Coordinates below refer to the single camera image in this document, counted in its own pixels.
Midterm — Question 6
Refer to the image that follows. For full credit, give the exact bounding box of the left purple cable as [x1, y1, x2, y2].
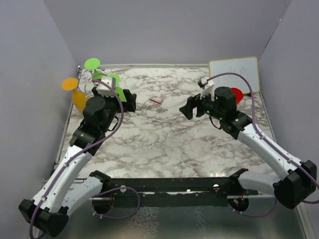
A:
[29, 79, 142, 239]

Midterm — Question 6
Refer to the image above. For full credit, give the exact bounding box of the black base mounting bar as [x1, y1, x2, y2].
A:
[101, 177, 258, 208]

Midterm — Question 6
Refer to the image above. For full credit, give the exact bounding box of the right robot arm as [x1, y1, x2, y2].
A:
[179, 87, 317, 209]

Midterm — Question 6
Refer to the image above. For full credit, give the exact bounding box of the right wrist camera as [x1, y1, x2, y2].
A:
[197, 77, 214, 99]

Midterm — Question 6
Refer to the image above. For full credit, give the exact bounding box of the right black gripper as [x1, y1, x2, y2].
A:
[179, 87, 224, 120]

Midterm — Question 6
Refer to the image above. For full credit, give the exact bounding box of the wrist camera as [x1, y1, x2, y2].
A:
[197, 77, 214, 99]
[96, 76, 116, 98]

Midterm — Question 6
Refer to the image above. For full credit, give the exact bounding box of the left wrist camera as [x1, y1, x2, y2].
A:
[96, 76, 116, 98]

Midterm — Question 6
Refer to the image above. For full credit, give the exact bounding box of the small whiteboard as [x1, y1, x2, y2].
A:
[208, 56, 260, 95]

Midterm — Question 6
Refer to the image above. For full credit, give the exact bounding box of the chrome wine glass rack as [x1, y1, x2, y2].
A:
[77, 66, 105, 96]

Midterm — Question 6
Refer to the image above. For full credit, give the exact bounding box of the orange wine glass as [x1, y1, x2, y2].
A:
[62, 78, 89, 112]

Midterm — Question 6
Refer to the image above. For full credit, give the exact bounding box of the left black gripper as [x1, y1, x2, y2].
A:
[93, 87, 137, 133]

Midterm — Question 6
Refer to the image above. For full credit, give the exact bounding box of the green wine glass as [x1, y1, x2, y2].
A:
[107, 74, 127, 102]
[84, 58, 106, 80]

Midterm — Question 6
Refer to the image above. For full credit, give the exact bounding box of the red wine glass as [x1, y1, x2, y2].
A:
[230, 88, 244, 106]

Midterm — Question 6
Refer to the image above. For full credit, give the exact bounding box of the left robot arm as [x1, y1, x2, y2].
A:
[18, 88, 137, 239]

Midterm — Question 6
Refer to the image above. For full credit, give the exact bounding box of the small red white box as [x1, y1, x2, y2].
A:
[150, 96, 163, 104]

